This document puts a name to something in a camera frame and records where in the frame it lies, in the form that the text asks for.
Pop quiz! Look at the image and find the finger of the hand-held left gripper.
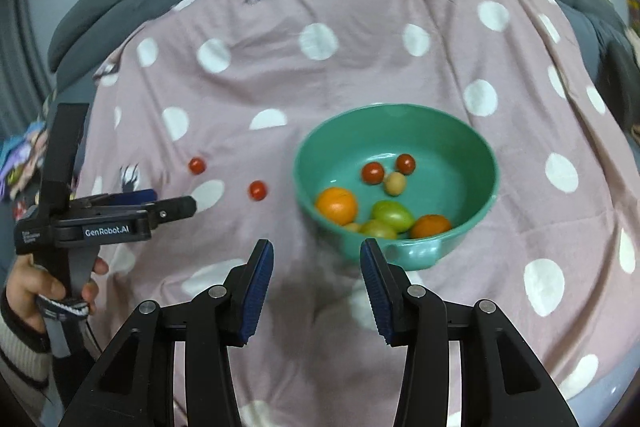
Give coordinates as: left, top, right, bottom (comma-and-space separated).
75, 190, 158, 210
147, 195, 198, 228

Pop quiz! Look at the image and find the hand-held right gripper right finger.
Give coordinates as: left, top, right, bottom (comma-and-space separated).
360, 238, 578, 427

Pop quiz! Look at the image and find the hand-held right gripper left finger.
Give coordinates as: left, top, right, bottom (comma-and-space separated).
57, 238, 276, 427

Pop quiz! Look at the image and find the yellow-green tomato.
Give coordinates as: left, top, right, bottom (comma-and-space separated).
359, 220, 398, 240

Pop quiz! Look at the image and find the green tomato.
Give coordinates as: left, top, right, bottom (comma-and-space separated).
371, 201, 415, 232

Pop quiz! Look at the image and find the orange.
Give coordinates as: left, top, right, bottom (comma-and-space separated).
410, 214, 453, 239
315, 187, 359, 226

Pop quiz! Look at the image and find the green plastic bowl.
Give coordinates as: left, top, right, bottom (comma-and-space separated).
292, 104, 501, 272

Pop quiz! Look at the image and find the person's left hand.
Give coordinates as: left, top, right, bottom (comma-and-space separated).
5, 253, 109, 333

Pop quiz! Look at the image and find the colourful printed cloth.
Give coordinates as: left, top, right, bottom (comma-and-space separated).
0, 122, 51, 202

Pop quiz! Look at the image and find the grey curtain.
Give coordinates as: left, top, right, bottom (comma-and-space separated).
0, 0, 66, 142

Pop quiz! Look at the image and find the pink polka dot printed blanket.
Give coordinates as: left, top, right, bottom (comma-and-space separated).
55, 0, 640, 427

